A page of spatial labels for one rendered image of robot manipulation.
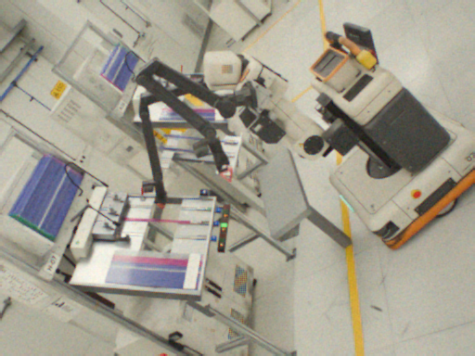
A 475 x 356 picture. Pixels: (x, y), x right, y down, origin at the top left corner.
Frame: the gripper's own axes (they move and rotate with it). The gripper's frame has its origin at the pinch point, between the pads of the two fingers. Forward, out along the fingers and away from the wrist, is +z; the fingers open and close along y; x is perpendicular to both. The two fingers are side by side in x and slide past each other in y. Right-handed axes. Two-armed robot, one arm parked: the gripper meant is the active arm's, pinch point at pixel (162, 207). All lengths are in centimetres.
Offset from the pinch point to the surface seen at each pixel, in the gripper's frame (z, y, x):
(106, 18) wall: 70, -426, -179
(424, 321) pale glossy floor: -4, 63, 136
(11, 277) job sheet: 0, 61, -73
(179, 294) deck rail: 0, 60, 21
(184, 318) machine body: 32, 55, 20
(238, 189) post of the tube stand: 18, -37, 43
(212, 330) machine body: 47, 52, 36
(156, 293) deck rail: 1, 60, 9
